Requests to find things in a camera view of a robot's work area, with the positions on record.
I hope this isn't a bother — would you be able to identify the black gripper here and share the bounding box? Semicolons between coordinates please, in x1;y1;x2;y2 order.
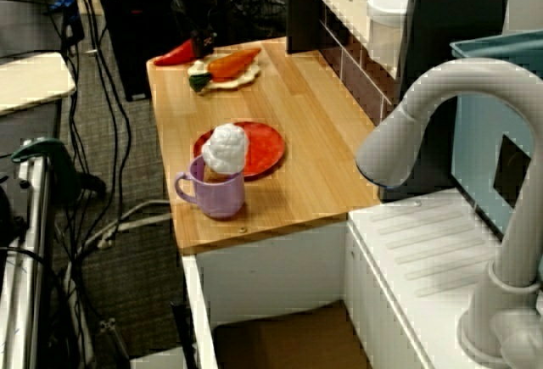
189;28;218;57

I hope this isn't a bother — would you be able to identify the red toy pepper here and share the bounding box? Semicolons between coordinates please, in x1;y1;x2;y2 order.
153;39;196;67

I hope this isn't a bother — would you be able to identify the orange toy carrot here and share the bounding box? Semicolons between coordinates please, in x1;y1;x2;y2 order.
188;48;262;92

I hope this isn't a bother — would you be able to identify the cream scalloped plate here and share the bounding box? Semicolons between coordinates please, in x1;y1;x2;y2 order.
188;58;261;91

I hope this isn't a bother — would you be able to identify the black mesh net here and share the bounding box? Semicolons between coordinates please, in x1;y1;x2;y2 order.
231;0;289;46

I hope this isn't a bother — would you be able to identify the black computer tower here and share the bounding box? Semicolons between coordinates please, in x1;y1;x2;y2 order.
96;0;200;103

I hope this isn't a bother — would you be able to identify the white toy ice cream cone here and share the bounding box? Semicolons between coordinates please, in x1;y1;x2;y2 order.
201;122;250;183

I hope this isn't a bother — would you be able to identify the red round plate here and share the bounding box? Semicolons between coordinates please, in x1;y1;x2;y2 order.
193;120;286;182

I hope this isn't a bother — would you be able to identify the blue tape piece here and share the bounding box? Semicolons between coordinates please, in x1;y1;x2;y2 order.
48;0;80;14

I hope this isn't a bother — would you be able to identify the dark tiled backsplash panel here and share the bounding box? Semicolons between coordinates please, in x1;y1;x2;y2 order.
287;0;408;126

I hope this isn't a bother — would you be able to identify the purple plastic mug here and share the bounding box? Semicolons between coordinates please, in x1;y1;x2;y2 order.
174;154;246;221

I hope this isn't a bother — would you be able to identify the cream desk board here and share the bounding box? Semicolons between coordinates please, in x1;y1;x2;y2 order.
0;51;77;118

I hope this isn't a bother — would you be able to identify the white cylindrical container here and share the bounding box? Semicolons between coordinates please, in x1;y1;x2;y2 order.
367;0;411;80

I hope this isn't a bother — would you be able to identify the white toy kitchen unit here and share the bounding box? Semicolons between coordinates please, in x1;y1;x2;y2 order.
181;188;543;369

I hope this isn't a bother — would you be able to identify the grey toy faucet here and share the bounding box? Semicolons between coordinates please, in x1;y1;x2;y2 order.
355;58;543;364

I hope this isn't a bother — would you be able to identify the black upright panel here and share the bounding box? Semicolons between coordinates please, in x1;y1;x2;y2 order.
398;0;514;107

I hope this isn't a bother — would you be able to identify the teal plastic bin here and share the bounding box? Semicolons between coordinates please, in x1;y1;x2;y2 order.
449;31;543;243

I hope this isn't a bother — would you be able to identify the black rod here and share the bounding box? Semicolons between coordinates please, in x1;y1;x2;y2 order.
169;299;199;369

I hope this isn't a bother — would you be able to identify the black cable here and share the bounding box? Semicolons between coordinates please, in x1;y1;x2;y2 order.
78;0;133;217

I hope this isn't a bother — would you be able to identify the grey cable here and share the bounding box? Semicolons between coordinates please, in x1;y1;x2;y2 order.
82;198;173;251

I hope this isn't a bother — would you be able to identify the aluminium frame rail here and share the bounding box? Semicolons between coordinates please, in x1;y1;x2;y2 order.
0;143;56;369

